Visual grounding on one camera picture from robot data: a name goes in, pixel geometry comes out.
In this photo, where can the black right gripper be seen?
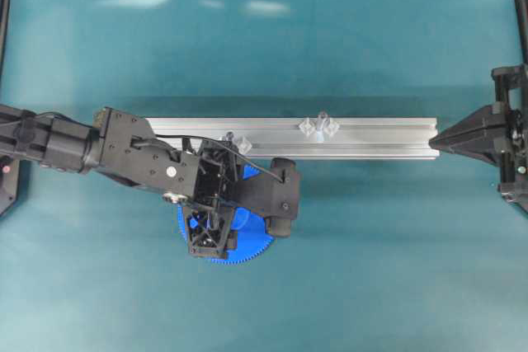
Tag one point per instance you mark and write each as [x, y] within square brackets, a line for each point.
[506, 120]

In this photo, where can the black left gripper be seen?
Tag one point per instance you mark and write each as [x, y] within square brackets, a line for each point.
[209, 221]

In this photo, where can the large blue plastic gear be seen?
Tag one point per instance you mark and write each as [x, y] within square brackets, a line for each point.
[252, 239]

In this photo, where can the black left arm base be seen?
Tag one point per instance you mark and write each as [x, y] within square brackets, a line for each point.
[10, 175]

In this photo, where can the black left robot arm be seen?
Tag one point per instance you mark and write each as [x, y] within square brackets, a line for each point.
[124, 148]

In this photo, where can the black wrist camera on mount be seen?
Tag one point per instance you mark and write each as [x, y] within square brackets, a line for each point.
[273, 196]

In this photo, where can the silver aluminium extrusion rail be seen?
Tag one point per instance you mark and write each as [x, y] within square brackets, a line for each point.
[357, 138]

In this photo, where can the steel shaft near rail end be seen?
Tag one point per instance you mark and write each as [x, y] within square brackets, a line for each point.
[320, 126]

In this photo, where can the clear plastic bracket upper pair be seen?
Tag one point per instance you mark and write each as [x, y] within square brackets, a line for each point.
[331, 127]

